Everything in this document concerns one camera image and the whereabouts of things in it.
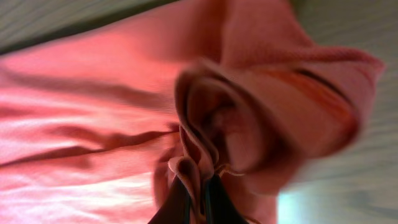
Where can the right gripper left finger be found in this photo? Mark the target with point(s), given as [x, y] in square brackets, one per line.
[176, 208]

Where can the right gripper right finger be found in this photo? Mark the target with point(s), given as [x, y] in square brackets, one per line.
[219, 209]

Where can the coral red t-shirt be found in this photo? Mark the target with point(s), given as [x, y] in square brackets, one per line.
[95, 127]

